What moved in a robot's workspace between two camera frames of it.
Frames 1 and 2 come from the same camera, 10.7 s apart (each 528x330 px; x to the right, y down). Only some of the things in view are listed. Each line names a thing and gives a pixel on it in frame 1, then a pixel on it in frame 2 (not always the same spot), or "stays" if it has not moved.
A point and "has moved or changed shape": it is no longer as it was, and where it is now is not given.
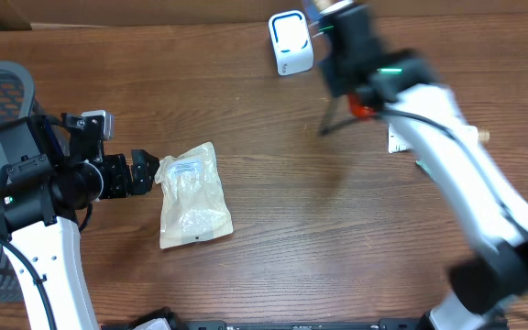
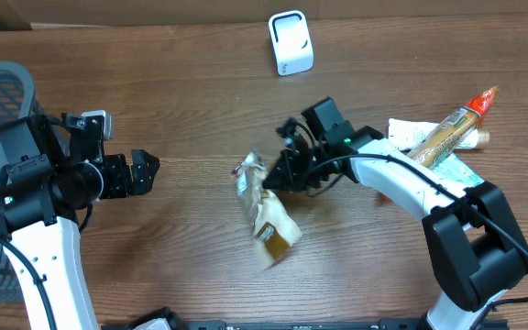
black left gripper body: [116, 181] stays
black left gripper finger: [144, 166] stays
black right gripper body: [338, 74] → [302, 165]
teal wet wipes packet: [424, 167] has moved or changed shape
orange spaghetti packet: [358, 110] has moved or changed shape
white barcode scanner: [291, 42] stays
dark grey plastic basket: [1, 92] stays
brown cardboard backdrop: [214, 15] stays
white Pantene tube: [399, 143] stays
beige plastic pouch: [194, 209] → [273, 224]
